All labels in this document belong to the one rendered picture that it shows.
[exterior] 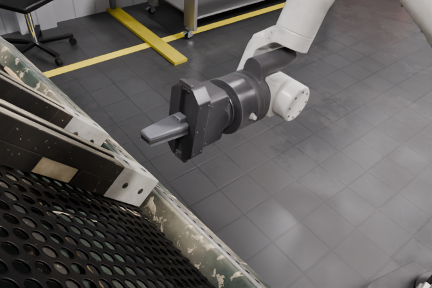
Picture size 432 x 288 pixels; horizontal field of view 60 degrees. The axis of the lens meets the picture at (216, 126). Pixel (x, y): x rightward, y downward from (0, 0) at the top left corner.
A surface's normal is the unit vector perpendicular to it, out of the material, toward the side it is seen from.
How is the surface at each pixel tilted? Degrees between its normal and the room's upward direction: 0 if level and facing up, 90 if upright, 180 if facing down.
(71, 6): 90
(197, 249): 37
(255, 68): 83
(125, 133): 0
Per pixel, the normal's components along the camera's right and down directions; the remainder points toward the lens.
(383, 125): 0.07, -0.76
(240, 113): -0.70, 0.32
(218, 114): 0.70, 0.50
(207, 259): -0.38, -0.36
